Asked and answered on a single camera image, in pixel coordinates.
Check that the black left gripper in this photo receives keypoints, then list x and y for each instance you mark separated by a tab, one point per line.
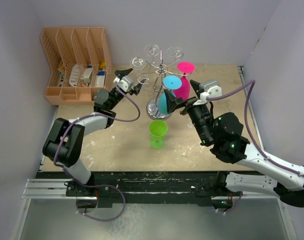
120	74

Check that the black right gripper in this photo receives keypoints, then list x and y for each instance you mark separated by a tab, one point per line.
173	103

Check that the pink plastic goblet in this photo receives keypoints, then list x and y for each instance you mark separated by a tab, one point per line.
183	91

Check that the blue plastic goblet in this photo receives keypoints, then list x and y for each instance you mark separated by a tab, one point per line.
170	83

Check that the tall clear flute glass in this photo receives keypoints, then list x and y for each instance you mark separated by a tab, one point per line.
137	64

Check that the clear wine glass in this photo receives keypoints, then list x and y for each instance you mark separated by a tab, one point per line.
176	53
152	51

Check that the green plastic goblet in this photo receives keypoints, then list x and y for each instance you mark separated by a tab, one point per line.
157	130

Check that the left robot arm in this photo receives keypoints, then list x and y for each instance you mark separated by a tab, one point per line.
65	139

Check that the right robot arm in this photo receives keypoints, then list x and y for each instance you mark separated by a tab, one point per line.
223	135

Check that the chrome wine glass rack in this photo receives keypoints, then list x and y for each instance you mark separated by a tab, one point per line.
157	74

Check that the white blue small box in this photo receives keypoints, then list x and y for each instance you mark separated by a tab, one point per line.
100	79

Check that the yellow small bottle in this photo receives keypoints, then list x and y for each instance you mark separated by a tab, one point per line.
102	65

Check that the white green small box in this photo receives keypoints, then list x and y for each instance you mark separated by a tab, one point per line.
86	76

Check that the peach plastic file organizer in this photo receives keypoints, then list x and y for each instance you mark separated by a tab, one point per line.
86	46

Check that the white oval label card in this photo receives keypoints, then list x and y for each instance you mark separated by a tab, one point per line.
75	75

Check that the colourful booklet in organizer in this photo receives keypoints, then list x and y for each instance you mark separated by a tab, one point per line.
61	70

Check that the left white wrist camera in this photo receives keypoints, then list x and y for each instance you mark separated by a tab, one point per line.
125	83

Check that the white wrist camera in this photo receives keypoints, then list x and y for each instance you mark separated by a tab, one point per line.
211	89
125	83

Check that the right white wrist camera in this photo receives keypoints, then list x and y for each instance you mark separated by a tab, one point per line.
211	89

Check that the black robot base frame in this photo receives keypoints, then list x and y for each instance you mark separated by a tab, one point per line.
202	188

